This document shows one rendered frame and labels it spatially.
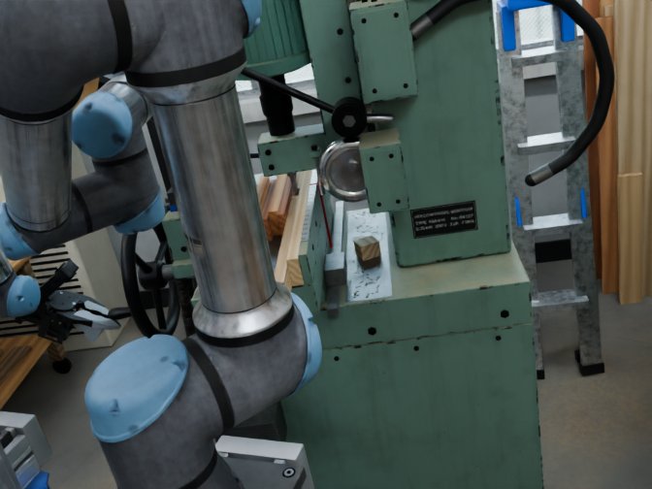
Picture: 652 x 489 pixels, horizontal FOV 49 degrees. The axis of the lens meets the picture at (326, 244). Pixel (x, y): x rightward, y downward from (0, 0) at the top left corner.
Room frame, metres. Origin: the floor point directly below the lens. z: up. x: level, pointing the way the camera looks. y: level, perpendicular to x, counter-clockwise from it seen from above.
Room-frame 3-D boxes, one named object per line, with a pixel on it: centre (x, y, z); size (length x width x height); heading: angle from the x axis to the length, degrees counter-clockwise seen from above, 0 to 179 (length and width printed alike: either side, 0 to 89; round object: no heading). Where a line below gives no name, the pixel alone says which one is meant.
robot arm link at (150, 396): (0.65, 0.22, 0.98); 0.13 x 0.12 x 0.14; 121
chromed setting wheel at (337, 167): (1.20, -0.07, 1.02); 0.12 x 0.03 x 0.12; 83
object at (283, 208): (1.35, 0.06, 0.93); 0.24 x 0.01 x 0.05; 173
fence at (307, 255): (1.33, 0.00, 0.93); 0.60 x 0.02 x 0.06; 173
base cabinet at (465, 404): (1.33, -0.08, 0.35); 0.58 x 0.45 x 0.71; 83
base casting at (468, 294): (1.33, -0.08, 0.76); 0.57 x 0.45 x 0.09; 83
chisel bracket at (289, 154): (1.34, 0.02, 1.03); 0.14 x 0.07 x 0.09; 83
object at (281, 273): (1.30, 0.04, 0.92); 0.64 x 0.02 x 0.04; 173
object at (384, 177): (1.16, -0.12, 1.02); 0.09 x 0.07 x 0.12; 173
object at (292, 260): (1.33, 0.02, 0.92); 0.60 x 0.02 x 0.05; 173
